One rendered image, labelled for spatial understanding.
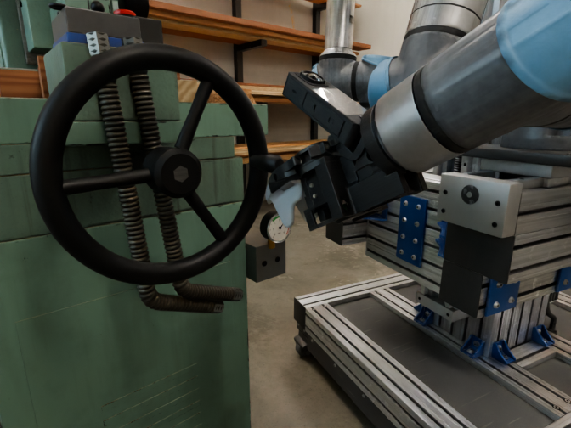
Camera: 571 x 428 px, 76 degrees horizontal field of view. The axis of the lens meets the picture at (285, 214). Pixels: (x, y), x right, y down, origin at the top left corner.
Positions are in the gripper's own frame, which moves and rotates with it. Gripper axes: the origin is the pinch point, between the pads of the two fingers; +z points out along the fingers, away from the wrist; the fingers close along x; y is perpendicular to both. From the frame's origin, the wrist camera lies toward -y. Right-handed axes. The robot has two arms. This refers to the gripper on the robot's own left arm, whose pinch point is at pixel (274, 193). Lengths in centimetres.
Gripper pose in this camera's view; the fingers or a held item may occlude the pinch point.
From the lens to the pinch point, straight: 48.0
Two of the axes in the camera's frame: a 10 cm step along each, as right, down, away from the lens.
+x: 7.8, -1.3, 6.1
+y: 2.9, 9.4, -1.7
